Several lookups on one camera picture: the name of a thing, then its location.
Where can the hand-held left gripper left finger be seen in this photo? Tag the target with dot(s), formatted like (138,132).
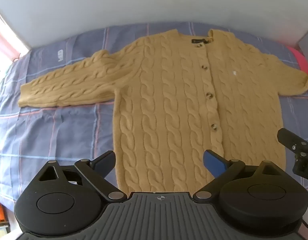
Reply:
(104,163)

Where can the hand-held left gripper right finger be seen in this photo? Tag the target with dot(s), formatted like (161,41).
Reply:
(214,165)

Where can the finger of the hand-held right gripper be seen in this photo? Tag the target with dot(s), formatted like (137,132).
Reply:
(291,138)

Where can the blue plaid bed sheet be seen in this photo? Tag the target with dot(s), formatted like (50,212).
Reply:
(54,130)

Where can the pink cloth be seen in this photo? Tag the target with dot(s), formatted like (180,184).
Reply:
(300,56)

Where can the pink curtain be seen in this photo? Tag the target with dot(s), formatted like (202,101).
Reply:
(3,37)

